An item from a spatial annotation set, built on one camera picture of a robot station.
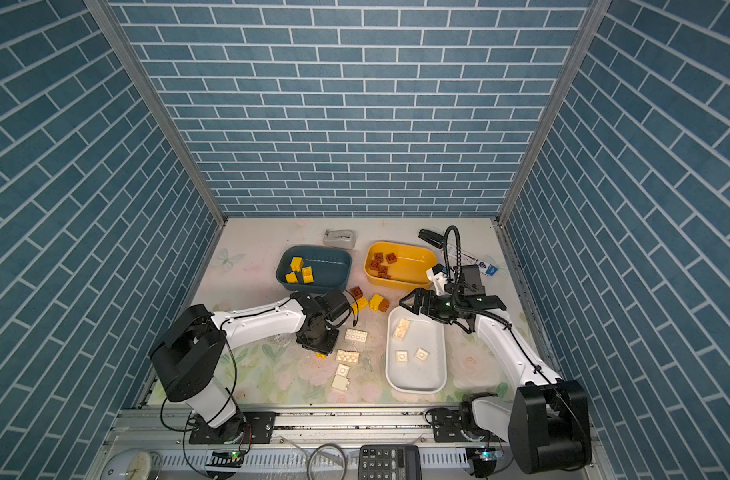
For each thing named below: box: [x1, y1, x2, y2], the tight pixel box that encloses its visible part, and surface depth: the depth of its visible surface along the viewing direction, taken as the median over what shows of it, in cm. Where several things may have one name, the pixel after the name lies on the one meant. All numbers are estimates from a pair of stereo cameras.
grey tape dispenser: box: [323, 229, 355, 250], surface depth 114 cm
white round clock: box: [100, 448, 152, 480], surface depth 65 cm
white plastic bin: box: [385, 305, 448, 394], surface depth 86 cm
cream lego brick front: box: [335, 363, 350, 378], surface depth 84 cm
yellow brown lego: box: [369, 294, 390, 313], surface depth 96 cm
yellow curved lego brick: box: [302, 266, 314, 284], surface depth 104 cm
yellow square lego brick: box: [290, 257, 304, 272], surface depth 106 cm
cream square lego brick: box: [331, 374, 349, 391], surface depth 82 cm
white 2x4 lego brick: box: [344, 328, 369, 343], surface depth 90 cm
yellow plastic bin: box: [364, 242, 437, 290], surface depth 110 cm
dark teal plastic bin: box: [276, 245, 353, 291], surface depth 106 cm
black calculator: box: [358, 445, 423, 480], surface depth 69 cm
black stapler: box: [418, 228, 445, 249], surface depth 116 cm
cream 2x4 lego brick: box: [393, 318, 411, 341], surface depth 91 cm
